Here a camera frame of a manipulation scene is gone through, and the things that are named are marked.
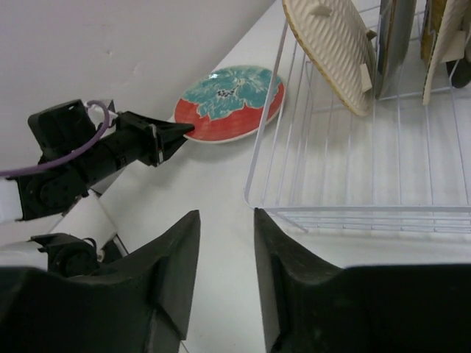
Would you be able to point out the black plate with deer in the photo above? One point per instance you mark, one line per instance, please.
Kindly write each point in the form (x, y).
(396, 21)

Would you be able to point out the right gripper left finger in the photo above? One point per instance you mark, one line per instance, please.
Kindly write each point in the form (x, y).
(56, 296)

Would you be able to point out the square woven bamboo tray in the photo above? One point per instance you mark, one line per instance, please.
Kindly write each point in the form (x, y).
(335, 38)

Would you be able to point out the white wire dish rack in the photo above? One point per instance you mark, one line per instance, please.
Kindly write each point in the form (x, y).
(405, 167)

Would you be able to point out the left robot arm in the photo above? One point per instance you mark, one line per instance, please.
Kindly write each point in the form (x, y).
(82, 143)

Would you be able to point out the dark rimmed cream plate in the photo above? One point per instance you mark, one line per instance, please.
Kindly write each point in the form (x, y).
(460, 70)

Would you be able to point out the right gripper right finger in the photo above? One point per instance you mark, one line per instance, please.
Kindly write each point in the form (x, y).
(311, 305)

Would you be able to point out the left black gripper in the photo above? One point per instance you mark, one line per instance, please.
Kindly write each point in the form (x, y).
(137, 138)

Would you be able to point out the colourful red teal plate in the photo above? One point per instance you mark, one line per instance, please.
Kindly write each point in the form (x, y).
(226, 105)

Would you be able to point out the yellow fan-shaped bamboo plate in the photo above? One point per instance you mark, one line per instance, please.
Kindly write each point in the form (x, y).
(443, 40)

